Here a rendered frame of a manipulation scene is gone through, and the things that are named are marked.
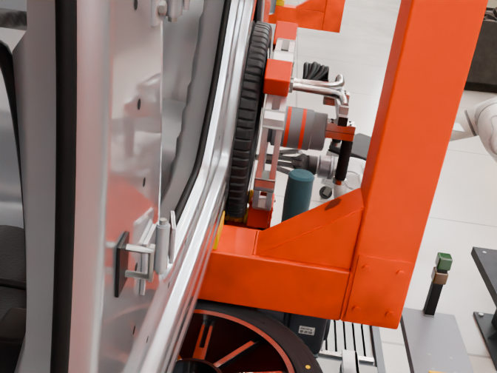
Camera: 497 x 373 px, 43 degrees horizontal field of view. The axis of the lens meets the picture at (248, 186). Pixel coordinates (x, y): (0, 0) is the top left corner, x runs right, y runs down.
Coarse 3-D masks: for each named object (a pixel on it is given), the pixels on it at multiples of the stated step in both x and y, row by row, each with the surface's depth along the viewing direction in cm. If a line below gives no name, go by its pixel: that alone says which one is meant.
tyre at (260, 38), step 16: (256, 32) 190; (256, 48) 185; (256, 64) 182; (256, 80) 180; (240, 96) 180; (256, 96) 180; (240, 112) 179; (256, 112) 181; (240, 128) 180; (240, 144) 181; (240, 160) 182; (240, 176) 186; (240, 192) 190; (224, 208) 198; (240, 208) 197
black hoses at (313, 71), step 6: (306, 66) 215; (312, 66) 214; (318, 66) 215; (324, 66) 216; (306, 72) 214; (312, 72) 213; (318, 72) 214; (324, 72) 214; (306, 78) 212; (312, 78) 213; (318, 78) 213; (324, 78) 223
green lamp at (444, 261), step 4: (440, 252) 185; (436, 256) 185; (440, 256) 183; (444, 256) 183; (448, 256) 183; (436, 260) 185; (440, 260) 182; (444, 260) 182; (448, 260) 182; (452, 260) 182; (436, 264) 184; (440, 264) 182; (444, 264) 182; (448, 264) 182; (440, 268) 183; (444, 268) 183; (448, 268) 183
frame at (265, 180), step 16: (288, 48) 197; (272, 96) 185; (272, 112) 183; (272, 128) 184; (272, 160) 188; (256, 176) 191; (272, 176) 190; (256, 192) 197; (272, 192) 194; (256, 208) 212
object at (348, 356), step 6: (342, 354) 179; (348, 354) 179; (354, 354) 180; (342, 360) 177; (348, 360) 177; (354, 360) 177; (342, 366) 175; (348, 366) 175; (354, 366) 175; (342, 372) 180; (348, 372) 173; (354, 372) 173
